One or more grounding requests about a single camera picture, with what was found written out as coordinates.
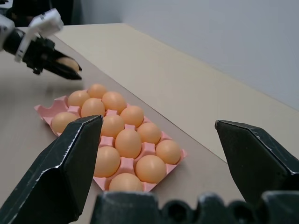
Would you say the pink egg tray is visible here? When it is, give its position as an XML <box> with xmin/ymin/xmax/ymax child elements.
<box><xmin>34</xmin><ymin>95</ymin><xmax>187</xmax><ymax>192</ymax></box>

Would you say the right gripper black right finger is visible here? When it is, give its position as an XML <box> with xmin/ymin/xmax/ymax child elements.
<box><xmin>214</xmin><ymin>119</ymin><xmax>299</xmax><ymax>203</ymax></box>

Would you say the dark grey background panel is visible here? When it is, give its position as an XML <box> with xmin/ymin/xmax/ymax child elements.
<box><xmin>0</xmin><ymin>0</ymin><xmax>81</xmax><ymax>27</ymax></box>

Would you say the brown egg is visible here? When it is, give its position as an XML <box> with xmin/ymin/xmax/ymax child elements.
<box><xmin>87</xmin><ymin>84</ymin><xmax>108</xmax><ymax>99</ymax></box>
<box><xmin>101</xmin><ymin>91</ymin><xmax>127</xmax><ymax>114</ymax></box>
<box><xmin>155</xmin><ymin>140</ymin><xmax>182</xmax><ymax>165</ymax></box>
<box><xmin>100</xmin><ymin>114</ymin><xmax>126</xmax><ymax>140</ymax></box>
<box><xmin>67</xmin><ymin>90</ymin><xmax>90</xmax><ymax>108</ymax></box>
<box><xmin>114</xmin><ymin>129</ymin><xmax>142</xmax><ymax>159</ymax></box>
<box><xmin>120</xmin><ymin>105</ymin><xmax>145</xmax><ymax>128</ymax></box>
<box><xmin>81</xmin><ymin>98</ymin><xmax>106</xmax><ymax>118</ymax></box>
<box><xmin>135</xmin><ymin>154</ymin><xmax>167</xmax><ymax>184</ymax></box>
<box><xmin>136</xmin><ymin>122</ymin><xmax>162</xmax><ymax>145</ymax></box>
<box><xmin>51</xmin><ymin>112</ymin><xmax>80</xmax><ymax>133</ymax></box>
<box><xmin>109</xmin><ymin>173</ymin><xmax>143</xmax><ymax>192</ymax></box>
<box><xmin>56</xmin><ymin>57</ymin><xmax>79</xmax><ymax>71</ymax></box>
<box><xmin>93</xmin><ymin>146</ymin><xmax>121</xmax><ymax>178</ymax></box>

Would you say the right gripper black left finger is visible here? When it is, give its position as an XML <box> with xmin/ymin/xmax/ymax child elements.
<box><xmin>0</xmin><ymin>114</ymin><xmax>104</xmax><ymax>224</ymax></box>

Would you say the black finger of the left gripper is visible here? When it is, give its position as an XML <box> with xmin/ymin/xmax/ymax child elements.
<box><xmin>50</xmin><ymin>49</ymin><xmax>83</xmax><ymax>71</ymax></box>
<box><xmin>43</xmin><ymin>60</ymin><xmax>83</xmax><ymax>81</ymax></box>

